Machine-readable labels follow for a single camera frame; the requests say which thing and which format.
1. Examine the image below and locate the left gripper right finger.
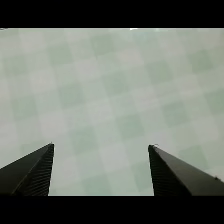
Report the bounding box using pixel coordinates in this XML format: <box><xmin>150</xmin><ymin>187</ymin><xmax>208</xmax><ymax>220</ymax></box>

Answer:
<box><xmin>147</xmin><ymin>144</ymin><xmax>224</xmax><ymax>197</ymax></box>

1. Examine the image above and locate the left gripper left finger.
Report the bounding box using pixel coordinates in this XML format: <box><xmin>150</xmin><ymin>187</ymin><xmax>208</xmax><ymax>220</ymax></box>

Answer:
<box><xmin>0</xmin><ymin>142</ymin><xmax>55</xmax><ymax>197</ymax></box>

